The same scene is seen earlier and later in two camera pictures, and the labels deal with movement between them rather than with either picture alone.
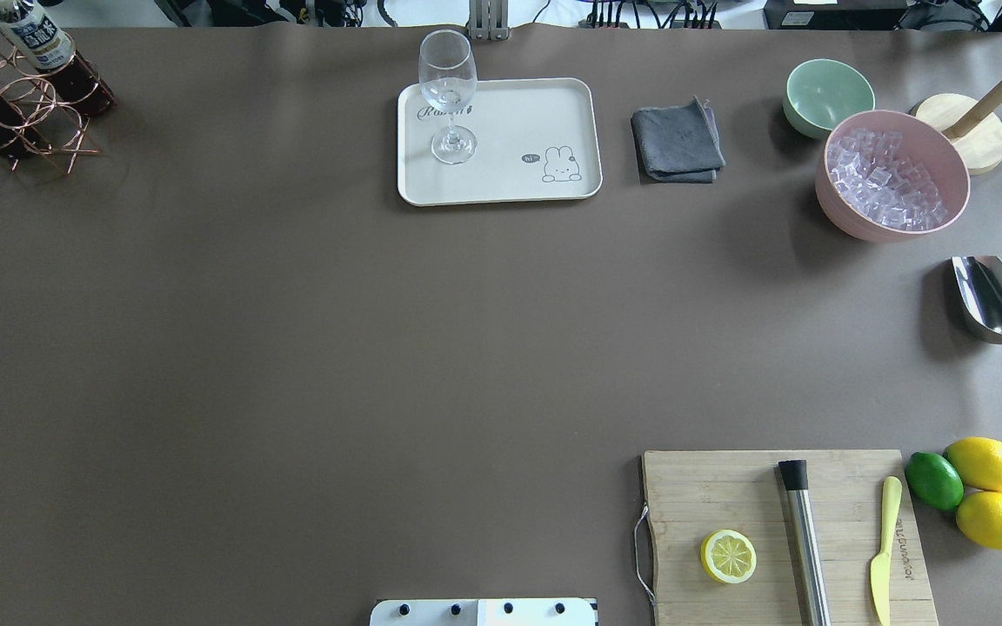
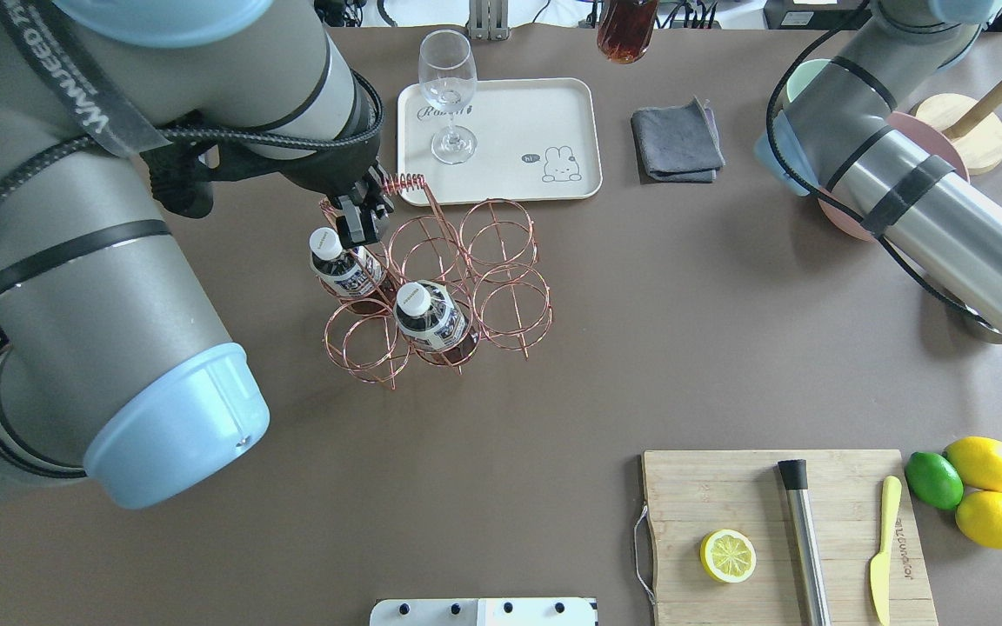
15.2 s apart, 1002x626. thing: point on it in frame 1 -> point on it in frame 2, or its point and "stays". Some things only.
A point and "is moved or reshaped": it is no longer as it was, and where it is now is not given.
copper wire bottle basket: x=8 y=102 is moved or reshaped
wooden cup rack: x=969 y=124 stays
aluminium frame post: x=488 y=20 stays
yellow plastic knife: x=879 y=570 stays
